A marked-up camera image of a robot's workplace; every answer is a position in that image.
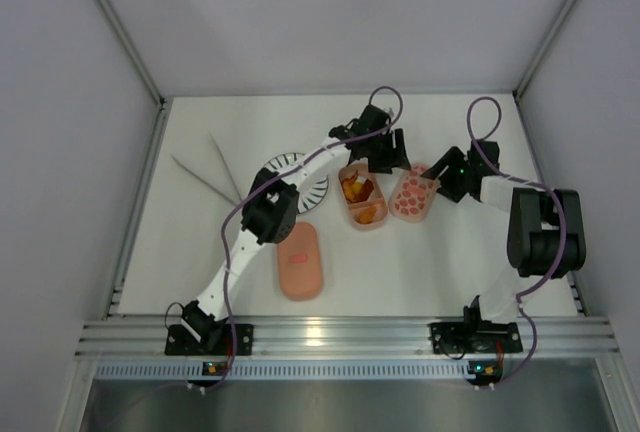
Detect aluminium mounting rail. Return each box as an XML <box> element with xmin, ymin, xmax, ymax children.
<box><xmin>75</xmin><ymin>316</ymin><xmax>620</xmax><ymax>360</ymax></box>

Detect orange fried shrimp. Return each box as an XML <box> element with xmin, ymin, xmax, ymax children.
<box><xmin>341</xmin><ymin>170</ymin><xmax>374</xmax><ymax>204</ymax></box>

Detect metal serving tongs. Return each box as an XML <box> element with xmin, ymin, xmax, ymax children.
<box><xmin>170</xmin><ymin>131</ymin><xmax>242</xmax><ymax>206</ymax></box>

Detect light pink lid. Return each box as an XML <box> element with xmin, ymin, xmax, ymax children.
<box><xmin>388</xmin><ymin>162</ymin><xmax>440</xmax><ymax>223</ymax></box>

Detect blue striped white plate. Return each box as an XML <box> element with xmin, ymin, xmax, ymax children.
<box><xmin>264</xmin><ymin>152</ymin><xmax>329</xmax><ymax>215</ymax></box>

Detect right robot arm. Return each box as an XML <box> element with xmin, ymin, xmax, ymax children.
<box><xmin>422</xmin><ymin>140</ymin><xmax>586</xmax><ymax>357</ymax></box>

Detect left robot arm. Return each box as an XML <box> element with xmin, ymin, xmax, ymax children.
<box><xmin>180</xmin><ymin>103</ymin><xmax>409</xmax><ymax>349</ymax></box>

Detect left aluminium frame post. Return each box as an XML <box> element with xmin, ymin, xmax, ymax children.
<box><xmin>93</xmin><ymin>0</ymin><xmax>165</xmax><ymax>108</ymax></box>

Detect pink lunch box lid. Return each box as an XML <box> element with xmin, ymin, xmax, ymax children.
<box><xmin>276</xmin><ymin>222</ymin><xmax>324</xmax><ymax>301</ymax></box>

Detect pink divided lunch box tray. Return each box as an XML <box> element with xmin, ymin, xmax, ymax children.
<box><xmin>338</xmin><ymin>163</ymin><xmax>389</xmax><ymax>231</ymax></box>

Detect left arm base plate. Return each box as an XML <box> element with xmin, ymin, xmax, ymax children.
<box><xmin>164</xmin><ymin>323</ymin><xmax>254</xmax><ymax>356</ymax></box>

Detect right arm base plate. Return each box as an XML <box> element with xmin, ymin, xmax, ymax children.
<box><xmin>429</xmin><ymin>321</ymin><xmax>523</xmax><ymax>356</ymax></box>

